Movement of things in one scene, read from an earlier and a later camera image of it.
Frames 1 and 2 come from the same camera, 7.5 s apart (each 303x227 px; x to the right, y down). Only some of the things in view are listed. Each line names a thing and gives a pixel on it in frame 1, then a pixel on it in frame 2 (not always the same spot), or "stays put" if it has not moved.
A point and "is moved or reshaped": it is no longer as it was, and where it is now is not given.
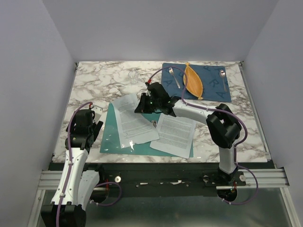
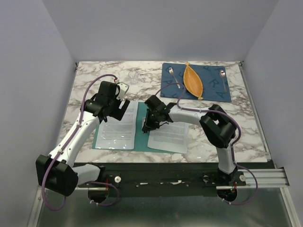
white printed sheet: [133, 127] is moved or reshaped
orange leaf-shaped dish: [194, 85] stays put
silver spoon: [222, 74] stays put
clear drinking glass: [133, 76] stays put
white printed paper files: [175, 135] is moved or reshaped
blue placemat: [213, 78] stays put
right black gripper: [142, 107] to [148, 126]
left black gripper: [97, 128] to [120, 112]
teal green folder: [111, 142] to [141, 139]
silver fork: [171, 70] stays put
